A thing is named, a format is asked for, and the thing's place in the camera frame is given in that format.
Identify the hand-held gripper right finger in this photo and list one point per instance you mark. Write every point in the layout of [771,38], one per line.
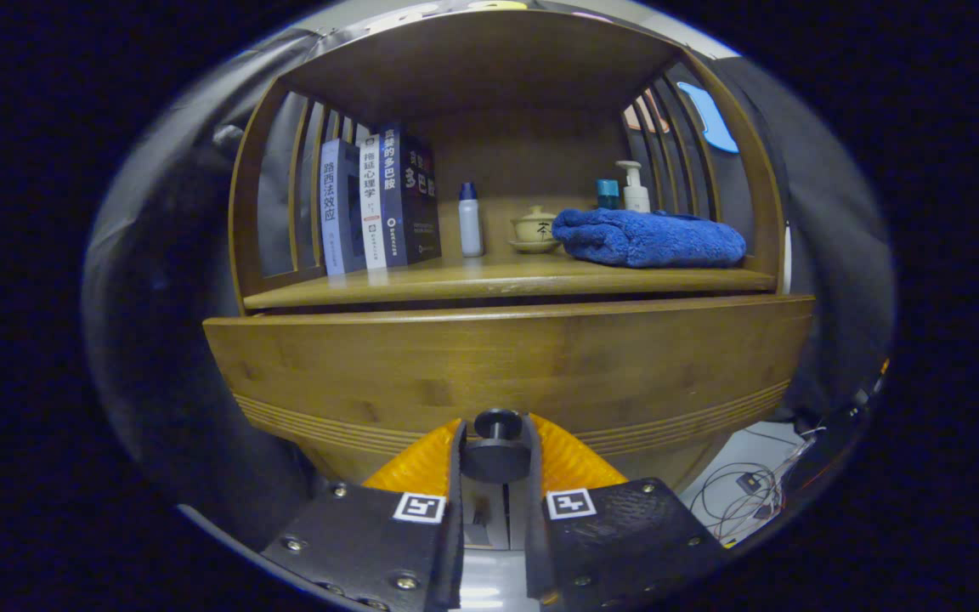
[608,544]

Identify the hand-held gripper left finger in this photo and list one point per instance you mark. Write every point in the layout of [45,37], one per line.
[387,544]

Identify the wooden drawer with black knob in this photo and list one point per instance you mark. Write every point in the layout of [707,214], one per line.
[498,357]

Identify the wooden countertop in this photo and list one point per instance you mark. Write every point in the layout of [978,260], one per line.
[489,280]

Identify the wooden cabinet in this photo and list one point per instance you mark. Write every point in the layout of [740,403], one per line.
[472,68]

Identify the small black adapter box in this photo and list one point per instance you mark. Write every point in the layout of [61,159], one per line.
[749,482]

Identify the blue folded towel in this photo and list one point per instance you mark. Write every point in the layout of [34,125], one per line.
[651,240]

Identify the beige lidded tea cup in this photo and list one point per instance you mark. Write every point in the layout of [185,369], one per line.
[534,229]

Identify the white bottle with blue cap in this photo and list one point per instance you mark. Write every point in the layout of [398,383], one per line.
[471,225]

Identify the light blue-grey book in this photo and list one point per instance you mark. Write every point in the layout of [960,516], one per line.
[335,212]

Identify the white spine book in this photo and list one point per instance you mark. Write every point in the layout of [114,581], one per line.
[373,204]

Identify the dark blue book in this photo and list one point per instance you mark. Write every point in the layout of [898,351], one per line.
[417,204]

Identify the white pump bottle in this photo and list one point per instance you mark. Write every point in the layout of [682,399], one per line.
[636,197]

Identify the teal bottle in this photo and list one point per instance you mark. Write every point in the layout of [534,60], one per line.
[608,195]

